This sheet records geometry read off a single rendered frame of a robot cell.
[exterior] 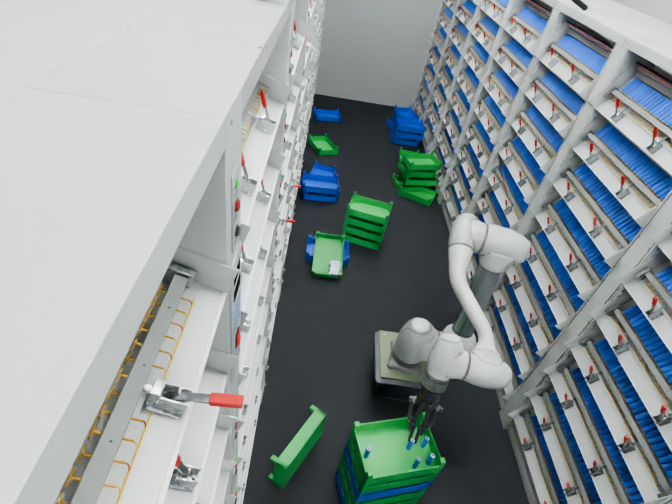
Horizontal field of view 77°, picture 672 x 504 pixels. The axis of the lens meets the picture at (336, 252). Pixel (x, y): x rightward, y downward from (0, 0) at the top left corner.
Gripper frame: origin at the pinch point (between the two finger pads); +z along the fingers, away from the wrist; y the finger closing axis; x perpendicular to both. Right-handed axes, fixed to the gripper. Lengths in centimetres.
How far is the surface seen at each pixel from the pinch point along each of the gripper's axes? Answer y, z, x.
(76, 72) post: 67, -96, 102
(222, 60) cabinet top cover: 58, -102, 88
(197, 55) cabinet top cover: 61, -102, 89
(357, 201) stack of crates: 67, -53, -173
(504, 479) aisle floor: -54, 35, -42
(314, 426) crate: 37.9, 25.0, -15.3
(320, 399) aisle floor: 41, 32, -47
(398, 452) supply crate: 3.3, 9.9, 1.0
